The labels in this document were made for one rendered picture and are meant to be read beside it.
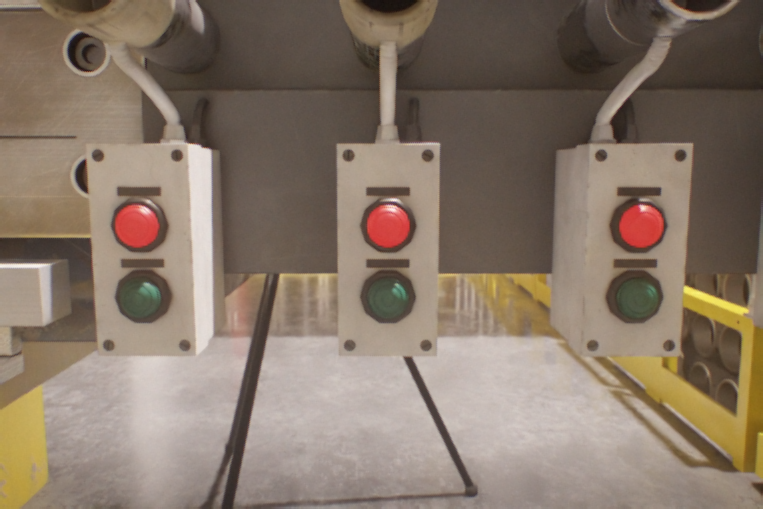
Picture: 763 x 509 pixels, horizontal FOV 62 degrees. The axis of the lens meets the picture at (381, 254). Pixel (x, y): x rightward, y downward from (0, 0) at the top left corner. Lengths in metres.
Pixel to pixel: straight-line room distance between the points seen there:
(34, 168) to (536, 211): 0.44
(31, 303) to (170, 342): 0.13
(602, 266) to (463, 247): 0.12
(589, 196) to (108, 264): 0.34
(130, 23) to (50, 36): 0.22
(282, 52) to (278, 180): 0.11
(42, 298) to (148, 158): 0.15
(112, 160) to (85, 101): 0.15
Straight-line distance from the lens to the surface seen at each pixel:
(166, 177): 0.46
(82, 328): 0.68
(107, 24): 0.41
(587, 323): 0.47
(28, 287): 0.55
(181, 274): 0.46
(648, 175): 0.47
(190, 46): 0.52
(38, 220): 0.64
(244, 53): 0.58
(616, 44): 0.49
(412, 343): 0.45
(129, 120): 0.60
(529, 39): 0.58
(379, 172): 0.44
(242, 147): 0.54
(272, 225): 0.54
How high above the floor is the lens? 0.75
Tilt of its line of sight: 7 degrees down
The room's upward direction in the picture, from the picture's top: straight up
